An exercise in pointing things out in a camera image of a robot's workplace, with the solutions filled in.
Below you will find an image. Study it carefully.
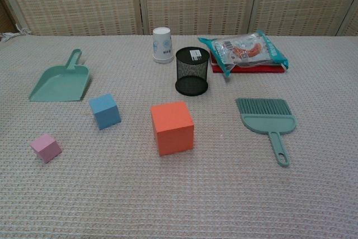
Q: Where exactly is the blue foam cube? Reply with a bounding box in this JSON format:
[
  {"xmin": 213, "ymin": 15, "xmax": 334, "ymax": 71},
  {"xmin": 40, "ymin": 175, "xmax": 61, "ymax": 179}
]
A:
[{"xmin": 89, "ymin": 93, "xmax": 123, "ymax": 131}]

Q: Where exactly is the pink foam cube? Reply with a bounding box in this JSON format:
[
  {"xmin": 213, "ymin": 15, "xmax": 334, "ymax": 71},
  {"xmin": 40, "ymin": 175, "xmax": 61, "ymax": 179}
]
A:
[{"xmin": 30, "ymin": 134, "xmax": 62, "ymax": 163}]

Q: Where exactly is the orange foam block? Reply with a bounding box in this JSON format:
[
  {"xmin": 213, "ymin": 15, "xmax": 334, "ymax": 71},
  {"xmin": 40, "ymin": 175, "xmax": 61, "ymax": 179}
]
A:
[{"xmin": 150, "ymin": 101, "xmax": 195, "ymax": 156}]

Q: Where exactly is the black mesh pen holder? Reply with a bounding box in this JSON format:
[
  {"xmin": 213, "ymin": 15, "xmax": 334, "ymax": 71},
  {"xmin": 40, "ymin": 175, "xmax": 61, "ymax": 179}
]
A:
[{"xmin": 175, "ymin": 47, "xmax": 210, "ymax": 96}]

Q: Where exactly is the white paper cup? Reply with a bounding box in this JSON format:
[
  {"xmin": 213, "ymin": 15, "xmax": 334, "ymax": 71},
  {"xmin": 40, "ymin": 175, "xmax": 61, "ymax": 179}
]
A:
[{"xmin": 152, "ymin": 27, "xmax": 174, "ymax": 64}]

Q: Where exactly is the red flat packet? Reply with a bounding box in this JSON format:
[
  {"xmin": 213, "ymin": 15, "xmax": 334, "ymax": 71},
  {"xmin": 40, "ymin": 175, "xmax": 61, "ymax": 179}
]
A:
[{"xmin": 210, "ymin": 51, "xmax": 286, "ymax": 74}]

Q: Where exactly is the teal clear snack bag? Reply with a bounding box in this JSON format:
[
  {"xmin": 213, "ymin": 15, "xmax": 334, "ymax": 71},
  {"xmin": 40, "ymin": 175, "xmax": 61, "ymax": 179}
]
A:
[{"xmin": 197, "ymin": 29, "xmax": 289, "ymax": 78}]

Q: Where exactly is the beige woven tablecloth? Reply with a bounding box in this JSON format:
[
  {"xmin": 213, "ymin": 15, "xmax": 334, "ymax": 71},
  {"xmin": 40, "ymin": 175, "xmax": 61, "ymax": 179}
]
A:
[{"xmin": 0, "ymin": 30, "xmax": 358, "ymax": 239}]

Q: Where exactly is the green plastic hand brush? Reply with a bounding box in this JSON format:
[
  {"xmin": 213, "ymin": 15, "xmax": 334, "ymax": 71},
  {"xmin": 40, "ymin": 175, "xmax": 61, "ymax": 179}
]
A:
[{"xmin": 235, "ymin": 97, "xmax": 296, "ymax": 168}]

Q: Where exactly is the woven folding screen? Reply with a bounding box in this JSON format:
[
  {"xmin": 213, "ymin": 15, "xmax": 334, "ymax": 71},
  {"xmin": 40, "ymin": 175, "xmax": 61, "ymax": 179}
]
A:
[{"xmin": 0, "ymin": 0, "xmax": 358, "ymax": 37}]

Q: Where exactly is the green plastic dustpan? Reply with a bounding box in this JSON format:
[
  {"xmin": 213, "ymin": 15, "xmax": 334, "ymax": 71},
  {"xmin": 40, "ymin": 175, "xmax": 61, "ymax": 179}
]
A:
[{"xmin": 28, "ymin": 49, "xmax": 91, "ymax": 102}]

